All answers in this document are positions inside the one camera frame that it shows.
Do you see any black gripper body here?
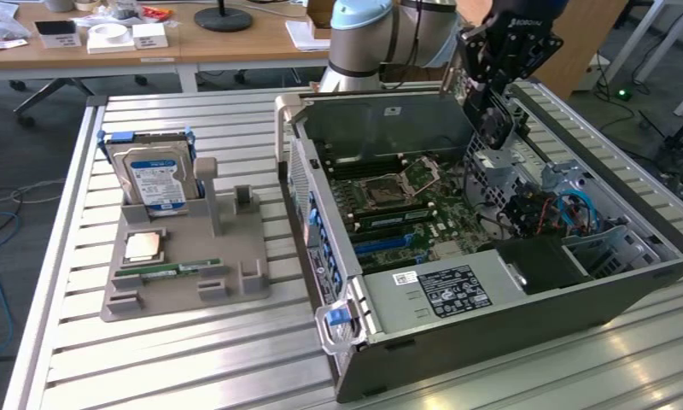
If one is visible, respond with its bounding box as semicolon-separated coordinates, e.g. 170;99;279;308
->
482;0;569;42

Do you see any wooden cabinet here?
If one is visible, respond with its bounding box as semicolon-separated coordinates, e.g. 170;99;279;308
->
477;0;631;99

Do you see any white side desk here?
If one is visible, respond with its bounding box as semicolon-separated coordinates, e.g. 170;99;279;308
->
601;0;683;116

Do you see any silver disk bay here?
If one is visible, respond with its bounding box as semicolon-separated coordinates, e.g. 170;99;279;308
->
463;93;554;206

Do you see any silver socket cover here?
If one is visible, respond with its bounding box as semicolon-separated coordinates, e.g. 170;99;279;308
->
401;154;443;191

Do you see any brown cardboard box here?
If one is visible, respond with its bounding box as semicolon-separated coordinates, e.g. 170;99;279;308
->
305;0;337;31

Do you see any white paper stack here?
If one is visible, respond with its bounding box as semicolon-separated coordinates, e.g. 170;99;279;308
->
283;19;333;52

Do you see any CPU socket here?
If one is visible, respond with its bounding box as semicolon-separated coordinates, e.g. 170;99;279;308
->
358;174;411;210

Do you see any green motherboard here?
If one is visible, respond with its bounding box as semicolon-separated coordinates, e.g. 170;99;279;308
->
318;140;502;274

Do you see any wooden desk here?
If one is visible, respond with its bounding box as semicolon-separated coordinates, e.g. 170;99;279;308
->
178;0;493;93
0;0;183;82

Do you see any RAM stick with white label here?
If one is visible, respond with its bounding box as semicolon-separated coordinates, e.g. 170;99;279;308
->
351;208;434;231

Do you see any black lamp base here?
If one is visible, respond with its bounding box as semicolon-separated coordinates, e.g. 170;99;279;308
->
191;0;255;32

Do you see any black expansion slot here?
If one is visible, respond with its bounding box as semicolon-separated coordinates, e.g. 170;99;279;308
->
349;225;411;244

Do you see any blue expansion slot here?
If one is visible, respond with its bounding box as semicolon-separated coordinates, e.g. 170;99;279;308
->
351;233;417;255

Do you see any red packet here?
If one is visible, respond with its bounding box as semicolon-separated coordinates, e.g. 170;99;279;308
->
138;4;171;22

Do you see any white labelled box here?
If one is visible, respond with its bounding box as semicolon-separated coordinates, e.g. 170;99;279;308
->
130;21;169;50

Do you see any grey power supply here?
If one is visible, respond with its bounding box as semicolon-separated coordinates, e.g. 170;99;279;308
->
349;249;529;337

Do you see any hard disk with blue carrier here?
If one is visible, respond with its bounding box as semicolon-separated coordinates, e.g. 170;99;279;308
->
94;126;201;219

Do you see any flat white box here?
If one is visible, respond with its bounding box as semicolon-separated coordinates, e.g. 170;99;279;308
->
85;32;137;56

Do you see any white tape roll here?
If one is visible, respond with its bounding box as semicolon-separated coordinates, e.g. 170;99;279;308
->
88;23;128;44

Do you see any open grey PC case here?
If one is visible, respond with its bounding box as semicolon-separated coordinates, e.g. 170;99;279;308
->
273;76;683;405

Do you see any black chair base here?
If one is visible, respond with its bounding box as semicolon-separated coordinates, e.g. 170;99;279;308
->
8;74;149;127

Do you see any black and white box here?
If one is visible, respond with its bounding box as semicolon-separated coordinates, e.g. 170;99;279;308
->
34;20;82;49

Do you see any copper-coloured CPU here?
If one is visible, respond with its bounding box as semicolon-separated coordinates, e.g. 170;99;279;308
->
121;232;164;262

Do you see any green RAM stick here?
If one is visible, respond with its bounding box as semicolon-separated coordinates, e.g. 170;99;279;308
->
114;258;223;278

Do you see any grey parts rack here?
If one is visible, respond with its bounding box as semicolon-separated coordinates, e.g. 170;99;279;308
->
98;156;273;325

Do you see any clear plastic bag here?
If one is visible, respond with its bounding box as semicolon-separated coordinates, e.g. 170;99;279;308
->
0;0;33;39

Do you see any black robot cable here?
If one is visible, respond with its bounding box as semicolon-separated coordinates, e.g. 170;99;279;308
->
397;0;431;67

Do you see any blue wire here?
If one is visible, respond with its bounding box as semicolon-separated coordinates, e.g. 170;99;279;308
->
554;187;602;236

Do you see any silver drive bracket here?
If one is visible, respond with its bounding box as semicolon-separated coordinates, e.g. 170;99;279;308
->
562;225;662;278

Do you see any white floor cable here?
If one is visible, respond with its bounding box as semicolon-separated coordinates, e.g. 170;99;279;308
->
0;178;64;205

